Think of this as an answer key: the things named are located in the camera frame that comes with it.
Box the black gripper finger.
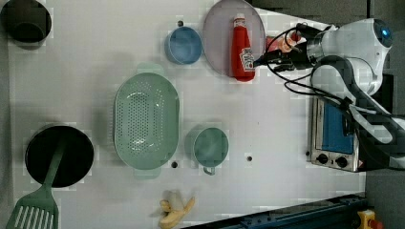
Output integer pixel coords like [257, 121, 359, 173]
[274, 64, 295, 72]
[253, 51, 287, 67]

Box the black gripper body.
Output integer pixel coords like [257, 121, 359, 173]
[277, 42, 312, 70]

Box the red ketchup bottle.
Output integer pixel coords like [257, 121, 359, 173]
[231, 13, 255, 82]

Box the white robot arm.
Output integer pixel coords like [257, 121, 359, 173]
[253, 18, 405, 170]

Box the red strawberry toy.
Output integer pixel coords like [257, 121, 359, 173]
[290, 31, 301, 42]

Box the black toaster oven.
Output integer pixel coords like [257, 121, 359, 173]
[306, 73, 395, 174]

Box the blue cup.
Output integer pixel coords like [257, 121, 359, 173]
[164, 27, 203, 65]

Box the green oval colander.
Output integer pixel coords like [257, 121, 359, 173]
[113, 63, 180, 179]

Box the blue crate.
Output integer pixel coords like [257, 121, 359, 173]
[184, 195, 368, 229]

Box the peeled banana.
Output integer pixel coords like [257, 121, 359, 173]
[159, 191, 196, 229]

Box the black utensil holder cylinder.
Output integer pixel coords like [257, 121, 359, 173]
[24, 124, 96, 189]

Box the green slotted spatula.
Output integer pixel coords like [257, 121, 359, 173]
[6, 141, 66, 229]

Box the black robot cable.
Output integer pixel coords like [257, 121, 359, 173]
[265, 22, 405, 119]

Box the green mug with handle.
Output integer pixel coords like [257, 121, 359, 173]
[184, 127, 229, 176]

